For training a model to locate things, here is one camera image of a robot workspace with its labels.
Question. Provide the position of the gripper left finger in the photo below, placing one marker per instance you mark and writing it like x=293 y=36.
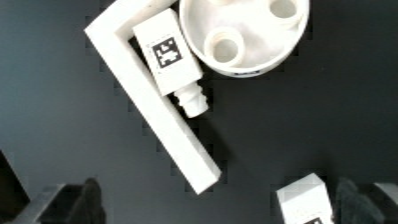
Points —
x=66 y=204

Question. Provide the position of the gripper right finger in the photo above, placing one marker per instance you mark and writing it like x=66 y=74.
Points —
x=366 y=203

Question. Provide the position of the white stool leg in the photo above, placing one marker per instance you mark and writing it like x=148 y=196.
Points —
x=304 y=201

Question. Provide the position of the white stool leg corner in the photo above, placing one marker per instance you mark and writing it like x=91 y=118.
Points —
x=171 y=61

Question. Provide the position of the white round stool seat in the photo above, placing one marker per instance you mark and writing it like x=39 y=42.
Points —
x=244 y=32

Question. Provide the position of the white L-shaped fence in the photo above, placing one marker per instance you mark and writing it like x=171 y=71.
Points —
x=108 y=32

